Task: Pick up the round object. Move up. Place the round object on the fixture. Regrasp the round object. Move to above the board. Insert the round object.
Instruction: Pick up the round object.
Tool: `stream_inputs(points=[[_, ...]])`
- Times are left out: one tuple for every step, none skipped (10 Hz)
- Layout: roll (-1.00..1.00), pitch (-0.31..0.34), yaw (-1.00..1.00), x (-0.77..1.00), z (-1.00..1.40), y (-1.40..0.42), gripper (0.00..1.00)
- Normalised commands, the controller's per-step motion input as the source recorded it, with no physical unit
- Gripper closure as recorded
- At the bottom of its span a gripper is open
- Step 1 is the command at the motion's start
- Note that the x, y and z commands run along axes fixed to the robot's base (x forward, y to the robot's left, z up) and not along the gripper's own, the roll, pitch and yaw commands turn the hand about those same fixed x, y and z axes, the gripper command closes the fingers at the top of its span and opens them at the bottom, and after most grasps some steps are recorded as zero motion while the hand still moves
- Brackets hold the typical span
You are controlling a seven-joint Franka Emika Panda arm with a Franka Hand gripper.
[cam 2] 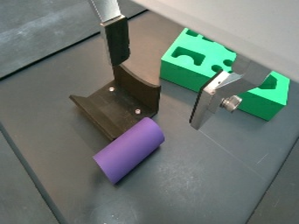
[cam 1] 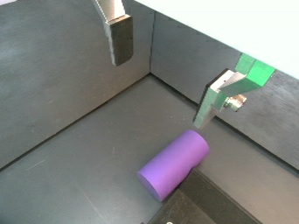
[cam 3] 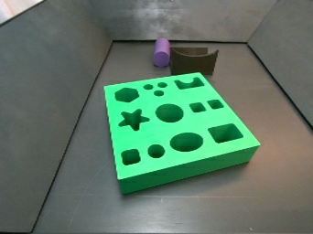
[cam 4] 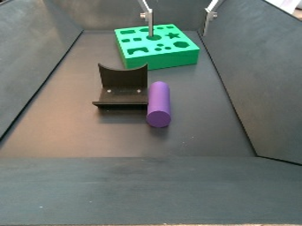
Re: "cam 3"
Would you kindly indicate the purple cylinder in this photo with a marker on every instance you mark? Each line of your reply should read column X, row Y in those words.
column 160, row 57

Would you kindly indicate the green foam shape-sorter block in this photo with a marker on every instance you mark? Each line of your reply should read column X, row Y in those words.
column 172, row 130

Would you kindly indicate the black curved cradle stand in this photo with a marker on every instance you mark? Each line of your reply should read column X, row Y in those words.
column 188, row 60

